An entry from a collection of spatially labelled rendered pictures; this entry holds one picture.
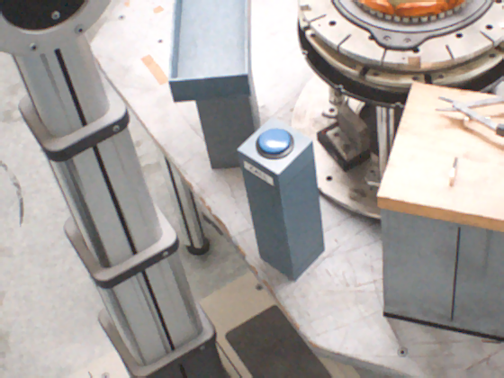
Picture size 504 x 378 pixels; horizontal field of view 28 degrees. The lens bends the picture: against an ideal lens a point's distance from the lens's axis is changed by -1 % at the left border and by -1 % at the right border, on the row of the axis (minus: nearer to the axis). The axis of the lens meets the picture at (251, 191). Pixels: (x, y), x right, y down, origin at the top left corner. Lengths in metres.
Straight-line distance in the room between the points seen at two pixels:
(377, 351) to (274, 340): 0.64
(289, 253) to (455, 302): 0.24
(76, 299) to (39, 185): 0.39
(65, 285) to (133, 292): 1.11
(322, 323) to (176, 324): 0.23
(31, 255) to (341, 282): 1.27
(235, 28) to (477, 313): 0.53
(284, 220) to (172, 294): 0.22
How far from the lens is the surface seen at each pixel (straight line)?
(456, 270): 1.29
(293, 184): 1.31
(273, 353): 2.00
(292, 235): 1.38
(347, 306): 1.44
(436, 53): 1.30
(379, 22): 1.33
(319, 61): 1.40
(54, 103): 1.13
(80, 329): 2.43
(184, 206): 2.31
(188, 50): 1.44
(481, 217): 1.18
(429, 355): 1.40
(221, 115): 1.51
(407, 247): 1.27
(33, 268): 2.56
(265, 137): 1.29
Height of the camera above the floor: 2.02
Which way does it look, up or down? 52 degrees down
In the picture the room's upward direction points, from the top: 11 degrees counter-clockwise
